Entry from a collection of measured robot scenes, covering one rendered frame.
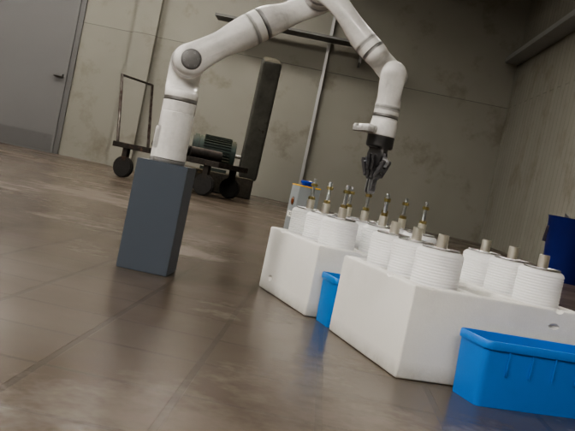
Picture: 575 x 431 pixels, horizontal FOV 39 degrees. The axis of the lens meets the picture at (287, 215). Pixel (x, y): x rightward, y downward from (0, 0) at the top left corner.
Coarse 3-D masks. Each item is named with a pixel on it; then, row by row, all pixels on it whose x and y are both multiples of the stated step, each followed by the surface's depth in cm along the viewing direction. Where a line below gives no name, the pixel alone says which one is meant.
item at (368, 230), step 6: (366, 228) 214; (372, 228) 213; (378, 228) 212; (384, 228) 212; (366, 234) 214; (360, 240) 217; (366, 240) 214; (360, 246) 215; (366, 246) 213; (366, 252) 213
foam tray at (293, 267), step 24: (288, 240) 224; (312, 240) 216; (264, 264) 239; (288, 264) 220; (312, 264) 205; (336, 264) 205; (264, 288) 235; (288, 288) 217; (312, 288) 204; (312, 312) 204
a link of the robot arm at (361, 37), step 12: (312, 0) 227; (324, 0) 224; (336, 0) 224; (348, 0) 226; (336, 12) 224; (348, 12) 224; (348, 24) 224; (360, 24) 225; (348, 36) 226; (360, 36) 224; (372, 36) 224; (360, 48) 225
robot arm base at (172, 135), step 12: (168, 108) 221; (180, 108) 221; (192, 108) 223; (168, 120) 221; (180, 120) 221; (192, 120) 224; (156, 132) 223; (168, 132) 221; (180, 132) 222; (156, 144) 223; (168, 144) 221; (180, 144) 222; (156, 156) 222; (168, 156) 221; (180, 156) 223
